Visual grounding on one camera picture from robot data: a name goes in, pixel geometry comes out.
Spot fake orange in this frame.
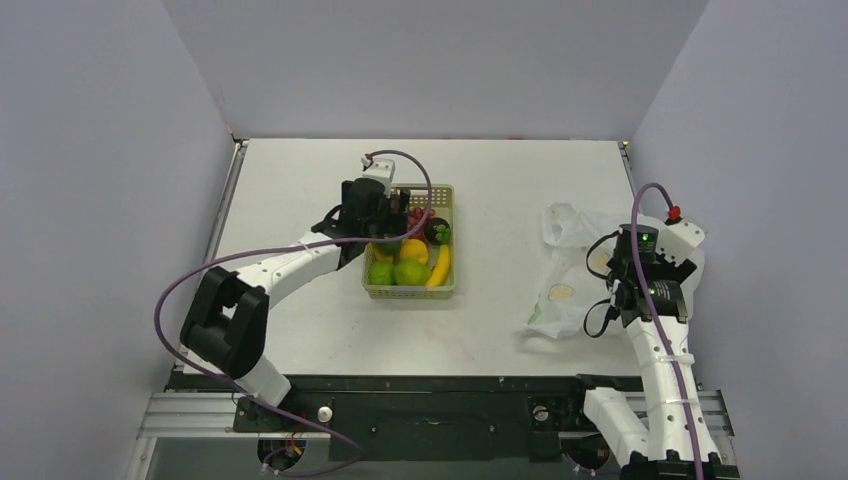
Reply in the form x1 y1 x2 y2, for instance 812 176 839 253
398 239 430 266

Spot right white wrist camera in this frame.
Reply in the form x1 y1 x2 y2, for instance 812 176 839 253
656 205 707 266

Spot fake red grapes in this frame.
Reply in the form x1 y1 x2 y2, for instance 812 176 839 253
407 206 436 241

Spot fake green custard apple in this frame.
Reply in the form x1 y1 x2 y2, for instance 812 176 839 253
367 261 396 286

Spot beige perforated plastic basket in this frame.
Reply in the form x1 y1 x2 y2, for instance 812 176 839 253
362 184 455 300

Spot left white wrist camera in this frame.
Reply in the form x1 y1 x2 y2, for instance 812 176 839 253
361 155 396 197

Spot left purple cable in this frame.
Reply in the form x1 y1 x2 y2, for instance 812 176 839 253
153 149 435 479

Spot white plastic bag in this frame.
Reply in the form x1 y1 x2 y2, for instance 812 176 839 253
527 203 705 338

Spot fake yellow mango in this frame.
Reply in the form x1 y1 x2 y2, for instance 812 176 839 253
369 244 395 263

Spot fake dark mangosteen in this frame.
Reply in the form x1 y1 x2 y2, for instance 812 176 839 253
423 217 453 246

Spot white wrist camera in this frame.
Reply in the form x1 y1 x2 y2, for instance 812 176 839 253
361 155 396 197
656 205 707 266

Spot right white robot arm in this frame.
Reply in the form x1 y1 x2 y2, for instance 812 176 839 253
563 219 740 479

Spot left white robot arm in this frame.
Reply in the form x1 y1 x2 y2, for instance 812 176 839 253
180 178 410 430

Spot fake yellow banana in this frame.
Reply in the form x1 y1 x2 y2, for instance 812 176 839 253
425 244 452 287

